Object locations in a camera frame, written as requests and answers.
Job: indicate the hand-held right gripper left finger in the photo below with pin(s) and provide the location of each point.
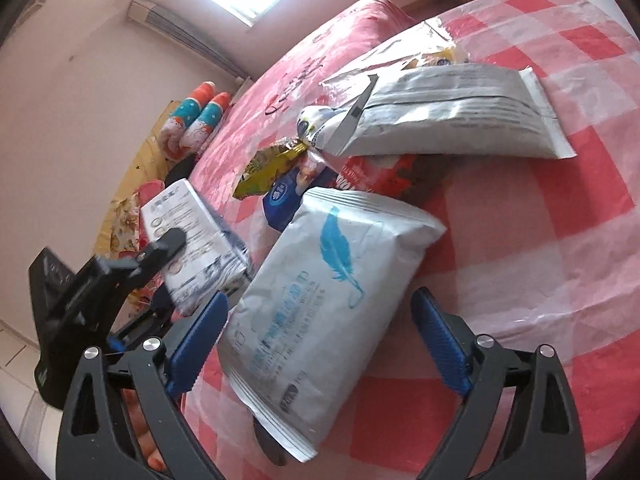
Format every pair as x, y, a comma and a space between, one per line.
200, 347

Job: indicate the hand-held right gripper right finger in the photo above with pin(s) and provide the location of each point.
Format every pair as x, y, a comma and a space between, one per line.
440, 345

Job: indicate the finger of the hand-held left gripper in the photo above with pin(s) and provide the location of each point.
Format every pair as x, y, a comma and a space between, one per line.
162, 247
147, 322

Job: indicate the white grey printed packet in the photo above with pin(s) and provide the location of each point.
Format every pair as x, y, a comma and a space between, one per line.
200, 230

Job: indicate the white packet with blue feather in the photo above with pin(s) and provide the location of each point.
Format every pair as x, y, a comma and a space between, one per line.
320, 310

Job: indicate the floral pillow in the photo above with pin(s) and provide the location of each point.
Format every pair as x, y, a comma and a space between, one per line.
125, 220

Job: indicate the white wardrobe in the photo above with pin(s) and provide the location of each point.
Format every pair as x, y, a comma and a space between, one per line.
20, 365

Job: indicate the yellow headboard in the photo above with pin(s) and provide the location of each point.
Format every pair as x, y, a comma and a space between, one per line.
130, 160

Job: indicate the yellow green snack packet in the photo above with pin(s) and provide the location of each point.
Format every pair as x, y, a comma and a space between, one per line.
262, 170

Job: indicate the blue packet with white logo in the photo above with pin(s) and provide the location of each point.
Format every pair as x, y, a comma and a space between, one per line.
282, 201

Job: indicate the teal orange rolled quilt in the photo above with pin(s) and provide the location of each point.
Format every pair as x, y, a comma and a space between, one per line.
192, 110
207, 122

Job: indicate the red snack packet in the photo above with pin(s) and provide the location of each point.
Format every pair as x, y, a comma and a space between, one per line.
385, 175

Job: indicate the white blue crumpled wrapper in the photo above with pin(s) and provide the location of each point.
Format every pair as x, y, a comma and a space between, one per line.
315, 121

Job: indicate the bed with pink bedspread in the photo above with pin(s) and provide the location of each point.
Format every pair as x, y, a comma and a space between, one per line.
280, 75

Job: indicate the grey plaid curtain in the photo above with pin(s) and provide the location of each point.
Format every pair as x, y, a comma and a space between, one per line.
185, 30

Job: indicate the large white grey-print bag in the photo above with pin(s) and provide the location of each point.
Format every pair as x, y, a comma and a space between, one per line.
450, 110

